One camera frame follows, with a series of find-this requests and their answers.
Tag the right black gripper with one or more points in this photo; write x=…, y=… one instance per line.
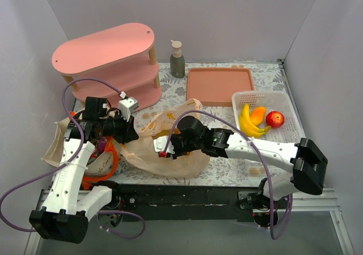
x=176, y=146

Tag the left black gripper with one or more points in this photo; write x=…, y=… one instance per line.
x=128, y=130

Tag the orange plastic grocery bag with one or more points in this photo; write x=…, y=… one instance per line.
x=140, y=153

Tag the beige canvas tote bag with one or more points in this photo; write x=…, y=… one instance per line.
x=101, y=169

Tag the yellow banana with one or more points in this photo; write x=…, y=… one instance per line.
x=246, y=125

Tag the orange fruit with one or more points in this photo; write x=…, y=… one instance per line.
x=257, y=116

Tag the red food item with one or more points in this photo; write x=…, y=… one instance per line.
x=275, y=119

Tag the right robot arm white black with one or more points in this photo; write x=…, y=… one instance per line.
x=303, y=163

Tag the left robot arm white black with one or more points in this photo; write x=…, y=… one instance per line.
x=63, y=216

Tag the snack packets in tote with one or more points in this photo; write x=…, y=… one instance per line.
x=104, y=144

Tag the terracotta plastic tray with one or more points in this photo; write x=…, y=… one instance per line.
x=214, y=86

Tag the pink three-tier shelf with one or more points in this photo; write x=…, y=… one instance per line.
x=122, y=58

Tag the grey pump soap bottle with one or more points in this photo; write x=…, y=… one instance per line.
x=177, y=61

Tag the white plastic basket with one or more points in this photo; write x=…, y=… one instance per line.
x=273, y=101

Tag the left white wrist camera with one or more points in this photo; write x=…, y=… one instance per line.
x=127, y=105

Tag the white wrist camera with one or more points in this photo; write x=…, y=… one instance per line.
x=127, y=105
x=161, y=147

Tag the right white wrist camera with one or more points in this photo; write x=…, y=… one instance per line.
x=161, y=147

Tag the black mounting base rail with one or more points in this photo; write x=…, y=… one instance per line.
x=172, y=202

